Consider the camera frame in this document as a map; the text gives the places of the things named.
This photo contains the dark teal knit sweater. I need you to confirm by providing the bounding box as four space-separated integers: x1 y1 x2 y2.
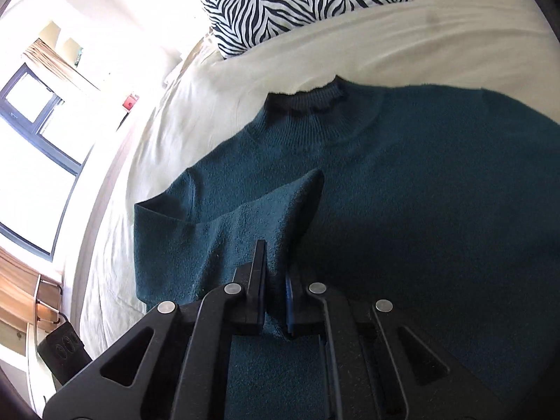
134 78 559 419

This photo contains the dark framed window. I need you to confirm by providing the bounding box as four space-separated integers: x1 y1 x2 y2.
1 64 92 261

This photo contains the small red box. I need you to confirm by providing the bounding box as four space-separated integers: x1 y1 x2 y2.
122 94 139 111

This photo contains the beige striped curtain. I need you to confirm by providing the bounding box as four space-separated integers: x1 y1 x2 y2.
24 38 99 90

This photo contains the cream bed sheet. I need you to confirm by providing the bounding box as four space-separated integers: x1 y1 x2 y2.
65 0 559 357

